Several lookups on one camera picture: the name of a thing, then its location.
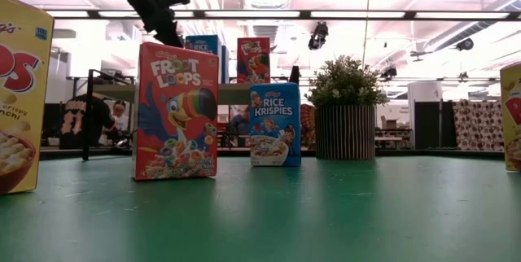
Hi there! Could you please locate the red Froot Loops cereal box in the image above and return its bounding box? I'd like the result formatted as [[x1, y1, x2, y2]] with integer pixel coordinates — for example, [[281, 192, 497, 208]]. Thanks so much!
[[236, 37, 272, 85], [131, 41, 220, 181]]

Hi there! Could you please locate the yellow Corn Pops cereal box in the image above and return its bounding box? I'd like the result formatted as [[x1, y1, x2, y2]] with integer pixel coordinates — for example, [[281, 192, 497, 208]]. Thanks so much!
[[499, 61, 521, 172], [0, 0, 55, 196]]

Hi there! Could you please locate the wooden shelf with black legs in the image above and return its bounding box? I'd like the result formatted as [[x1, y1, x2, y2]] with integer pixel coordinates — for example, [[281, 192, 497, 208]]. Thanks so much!
[[81, 64, 302, 162]]

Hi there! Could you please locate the long ceiling light bar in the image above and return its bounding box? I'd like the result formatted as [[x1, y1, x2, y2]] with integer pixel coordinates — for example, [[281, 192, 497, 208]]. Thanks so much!
[[45, 8, 521, 21]]

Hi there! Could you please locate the black ceiling spotlight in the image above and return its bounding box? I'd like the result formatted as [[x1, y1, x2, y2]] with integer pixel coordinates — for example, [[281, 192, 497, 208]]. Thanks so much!
[[308, 21, 330, 50], [454, 37, 475, 52]]

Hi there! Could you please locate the ceiling air vent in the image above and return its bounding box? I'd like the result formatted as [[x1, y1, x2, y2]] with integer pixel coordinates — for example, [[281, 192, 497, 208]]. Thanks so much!
[[252, 24, 278, 46]]

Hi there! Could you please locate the person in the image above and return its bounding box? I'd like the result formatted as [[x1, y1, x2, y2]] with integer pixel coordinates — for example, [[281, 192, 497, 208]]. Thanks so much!
[[227, 105, 252, 149], [59, 94, 116, 151], [106, 98, 128, 145]]

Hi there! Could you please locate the potted plant in striped pot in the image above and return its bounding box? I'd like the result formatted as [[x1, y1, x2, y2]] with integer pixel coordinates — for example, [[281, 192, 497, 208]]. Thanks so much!
[[305, 54, 391, 161]]

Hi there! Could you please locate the black partition panel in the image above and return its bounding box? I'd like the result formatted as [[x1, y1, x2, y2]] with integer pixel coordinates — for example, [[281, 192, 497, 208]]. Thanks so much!
[[413, 100, 453, 149]]

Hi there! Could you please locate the dotted white partition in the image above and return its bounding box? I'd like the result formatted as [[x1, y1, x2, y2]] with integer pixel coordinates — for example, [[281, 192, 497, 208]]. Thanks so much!
[[452, 98, 506, 152]]

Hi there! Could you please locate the green table mat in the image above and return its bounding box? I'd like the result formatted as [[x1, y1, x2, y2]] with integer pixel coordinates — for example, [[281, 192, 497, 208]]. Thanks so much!
[[0, 155, 521, 262]]

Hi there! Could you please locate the black aluminium table frame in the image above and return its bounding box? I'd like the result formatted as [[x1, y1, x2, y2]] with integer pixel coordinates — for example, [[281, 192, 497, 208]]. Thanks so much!
[[38, 147, 506, 161]]

